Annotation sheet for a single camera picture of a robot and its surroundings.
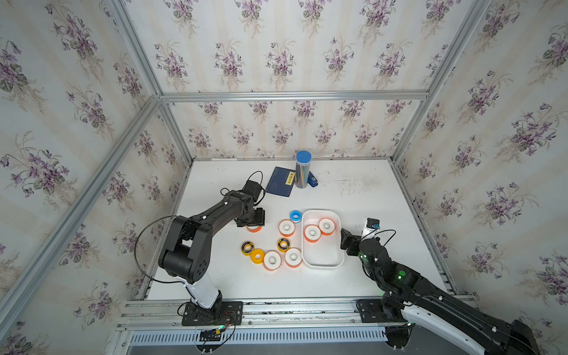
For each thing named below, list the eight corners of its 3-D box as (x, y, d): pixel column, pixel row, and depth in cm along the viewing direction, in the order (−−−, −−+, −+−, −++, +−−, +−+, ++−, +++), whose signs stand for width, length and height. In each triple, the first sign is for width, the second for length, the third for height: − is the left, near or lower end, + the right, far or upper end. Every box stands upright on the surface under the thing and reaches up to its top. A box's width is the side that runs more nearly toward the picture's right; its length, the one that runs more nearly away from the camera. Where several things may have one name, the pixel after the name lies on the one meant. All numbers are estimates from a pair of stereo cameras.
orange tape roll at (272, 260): (263, 271, 84) (262, 268, 81) (264, 253, 88) (264, 250, 86) (281, 271, 84) (281, 268, 81) (281, 253, 88) (281, 250, 86)
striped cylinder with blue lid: (294, 189, 110) (297, 160, 94) (294, 179, 115) (296, 150, 99) (307, 190, 110) (312, 160, 94) (307, 179, 115) (311, 150, 99)
